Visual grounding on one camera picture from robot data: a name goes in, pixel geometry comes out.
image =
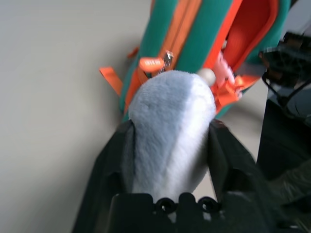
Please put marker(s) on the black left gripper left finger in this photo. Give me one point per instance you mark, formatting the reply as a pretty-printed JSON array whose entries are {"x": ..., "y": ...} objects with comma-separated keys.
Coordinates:
[{"x": 102, "y": 184}]

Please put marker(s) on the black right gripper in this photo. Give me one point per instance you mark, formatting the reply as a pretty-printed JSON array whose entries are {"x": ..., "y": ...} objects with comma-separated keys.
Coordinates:
[{"x": 289, "y": 58}]

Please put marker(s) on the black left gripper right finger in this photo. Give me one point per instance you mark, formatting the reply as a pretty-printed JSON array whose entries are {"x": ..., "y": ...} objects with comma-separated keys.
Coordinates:
[{"x": 240, "y": 184}]

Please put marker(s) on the grey white plush toy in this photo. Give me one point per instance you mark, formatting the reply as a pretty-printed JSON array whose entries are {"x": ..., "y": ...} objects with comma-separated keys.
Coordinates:
[{"x": 170, "y": 126}]

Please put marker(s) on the teal and orange backpack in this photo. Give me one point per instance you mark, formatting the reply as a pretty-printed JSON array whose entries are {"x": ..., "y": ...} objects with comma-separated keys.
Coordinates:
[{"x": 192, "y": 36}]

